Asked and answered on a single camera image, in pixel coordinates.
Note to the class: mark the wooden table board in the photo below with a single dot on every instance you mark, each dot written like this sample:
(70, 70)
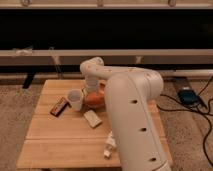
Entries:
(66, 141)

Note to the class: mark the dark brown rectangular eraser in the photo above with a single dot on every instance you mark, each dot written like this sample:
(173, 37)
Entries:
(59, 107)

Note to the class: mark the white tube bottle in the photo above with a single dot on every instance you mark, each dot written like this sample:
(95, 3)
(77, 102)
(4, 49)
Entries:
(110, 146)

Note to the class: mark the beige sponge block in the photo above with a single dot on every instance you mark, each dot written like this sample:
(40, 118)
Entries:
(92, 118)

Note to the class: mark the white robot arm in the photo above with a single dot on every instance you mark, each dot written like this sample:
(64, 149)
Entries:
(127, 93)

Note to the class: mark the orange plate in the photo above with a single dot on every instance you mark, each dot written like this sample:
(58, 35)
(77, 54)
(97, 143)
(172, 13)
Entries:
(95, 99)

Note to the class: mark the dark power adapter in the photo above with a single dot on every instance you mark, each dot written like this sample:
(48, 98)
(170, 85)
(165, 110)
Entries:
(187, 96)

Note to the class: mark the white horizontal rail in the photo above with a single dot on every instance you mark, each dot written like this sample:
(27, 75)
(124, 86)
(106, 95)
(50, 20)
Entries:
(68, 57)

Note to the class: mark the white ceramic cup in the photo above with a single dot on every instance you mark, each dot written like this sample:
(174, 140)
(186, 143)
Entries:
(75, 98)

